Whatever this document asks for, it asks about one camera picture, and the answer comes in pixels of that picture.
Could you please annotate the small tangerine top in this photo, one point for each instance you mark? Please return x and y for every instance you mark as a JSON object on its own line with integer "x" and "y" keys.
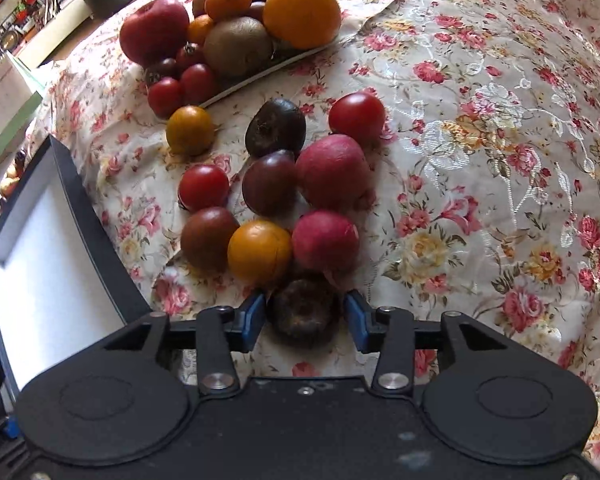
{"x": 220, "y": 10}

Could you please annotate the white fruit tray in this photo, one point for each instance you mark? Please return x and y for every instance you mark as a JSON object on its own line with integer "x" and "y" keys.
{"x": 280, "y": 59}

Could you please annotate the small tangerine left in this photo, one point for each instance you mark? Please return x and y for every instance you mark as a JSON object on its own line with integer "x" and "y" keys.
{"x": 198, "y": 29}

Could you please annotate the large orange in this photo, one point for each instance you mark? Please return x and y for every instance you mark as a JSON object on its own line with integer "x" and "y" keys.
{"x": 302, "y": 24}

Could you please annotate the white green cardboard box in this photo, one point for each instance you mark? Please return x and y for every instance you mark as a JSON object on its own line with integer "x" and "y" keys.
{"x": 20, "y": 95}

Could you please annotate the dark blue white box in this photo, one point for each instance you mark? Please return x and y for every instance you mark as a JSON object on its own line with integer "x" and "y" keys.
{"x": 63, "y": 286}

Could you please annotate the dark brown water chestnut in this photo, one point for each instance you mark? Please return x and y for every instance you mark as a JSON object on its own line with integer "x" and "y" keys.
{"x": 305, "y": 310}

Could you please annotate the red cherry tomato tray right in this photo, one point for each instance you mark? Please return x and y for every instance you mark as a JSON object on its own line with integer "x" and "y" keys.
{"x": 199, "y": 84}

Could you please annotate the yellow cherry tomato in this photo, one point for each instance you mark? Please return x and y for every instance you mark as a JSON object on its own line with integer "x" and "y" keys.
{"x": 190, "y": 131}
{"x": 259, "y": 252}

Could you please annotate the yellow cherry tomato lower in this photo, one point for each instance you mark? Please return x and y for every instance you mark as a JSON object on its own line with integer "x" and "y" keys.
{"x": 259, "y": 252}

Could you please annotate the small tangerine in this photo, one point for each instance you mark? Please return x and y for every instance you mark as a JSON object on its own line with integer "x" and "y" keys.
{"x": 220, "y": 10}
{"x": 198, "y": 29}

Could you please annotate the red cherry tomato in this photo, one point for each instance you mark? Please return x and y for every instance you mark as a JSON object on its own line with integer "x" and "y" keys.
{"x": 203, "y": 186}
{"x": 359, "y": 115}

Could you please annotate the dark water chestnut upper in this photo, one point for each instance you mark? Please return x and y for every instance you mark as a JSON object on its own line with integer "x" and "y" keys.
{"x": 278, "y": 125}

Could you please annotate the small red radish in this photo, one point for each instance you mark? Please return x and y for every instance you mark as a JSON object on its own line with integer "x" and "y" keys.
{"x": 325, "y": 241}

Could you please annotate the red cherry tomato left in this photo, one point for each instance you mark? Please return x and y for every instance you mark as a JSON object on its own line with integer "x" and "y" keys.
{"x": 203, "y": 186}

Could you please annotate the yellow cherry tomato upper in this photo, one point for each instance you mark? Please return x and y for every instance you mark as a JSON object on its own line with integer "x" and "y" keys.
{"x": 190, "y": 131}

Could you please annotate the red apple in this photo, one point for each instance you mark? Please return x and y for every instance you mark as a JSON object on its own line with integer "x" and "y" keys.
{"x": 155, "y": 31}

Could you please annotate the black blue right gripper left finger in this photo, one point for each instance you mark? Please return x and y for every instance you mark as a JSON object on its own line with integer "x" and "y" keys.
{"x": 215, "y": 334}

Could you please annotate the red cherry tomato tray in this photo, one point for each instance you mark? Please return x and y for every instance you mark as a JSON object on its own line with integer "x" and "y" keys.
{"x": 165, "y": 97}
{"x": 199, "y": 84}

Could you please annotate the floral tablecloth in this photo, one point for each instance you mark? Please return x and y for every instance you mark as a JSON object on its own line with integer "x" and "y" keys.
{"x": 487, "y": 198}

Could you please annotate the large red radish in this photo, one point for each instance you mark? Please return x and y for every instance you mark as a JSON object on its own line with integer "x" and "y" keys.
{"x": 333, "y": 172}

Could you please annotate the red cherry tomato right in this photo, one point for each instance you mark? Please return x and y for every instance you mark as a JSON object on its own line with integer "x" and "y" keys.
{"x": 359, "y": 115}

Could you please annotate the brown kiwi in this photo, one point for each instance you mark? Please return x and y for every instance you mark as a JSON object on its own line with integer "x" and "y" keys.
{"x": 198, "y": 7}
{"x": 238, "y": 47}

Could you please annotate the brown cherry tomato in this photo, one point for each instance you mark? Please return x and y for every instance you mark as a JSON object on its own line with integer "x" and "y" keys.
{"x": 205, "y": 238}

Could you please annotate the red cherry tomato tray front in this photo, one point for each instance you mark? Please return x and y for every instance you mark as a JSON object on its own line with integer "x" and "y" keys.
{"x": 165, "y": 97}

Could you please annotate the dark purple tomato middle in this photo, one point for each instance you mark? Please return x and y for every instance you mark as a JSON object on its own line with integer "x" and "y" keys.
{"x": 269, "y": 186}

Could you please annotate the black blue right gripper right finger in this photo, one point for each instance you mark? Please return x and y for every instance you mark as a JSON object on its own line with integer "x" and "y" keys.
{"x": 393, "y": 334}

